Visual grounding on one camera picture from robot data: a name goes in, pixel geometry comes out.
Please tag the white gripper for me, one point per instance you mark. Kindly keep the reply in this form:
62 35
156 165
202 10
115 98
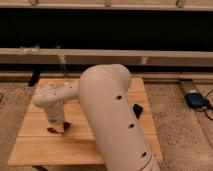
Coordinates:
55 116

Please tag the wooden beam rail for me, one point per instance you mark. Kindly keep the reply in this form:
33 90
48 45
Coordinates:
82 56

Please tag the small black device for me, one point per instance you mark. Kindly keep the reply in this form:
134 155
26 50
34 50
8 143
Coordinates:
138 109

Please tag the dark red pepper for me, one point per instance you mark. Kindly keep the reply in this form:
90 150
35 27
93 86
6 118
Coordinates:
66 125

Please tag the blue power box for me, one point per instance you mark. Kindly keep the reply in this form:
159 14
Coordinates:
197 100

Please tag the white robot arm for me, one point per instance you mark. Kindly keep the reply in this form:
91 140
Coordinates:
101 91

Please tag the black table leg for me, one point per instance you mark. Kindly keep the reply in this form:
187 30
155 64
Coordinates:
34 78

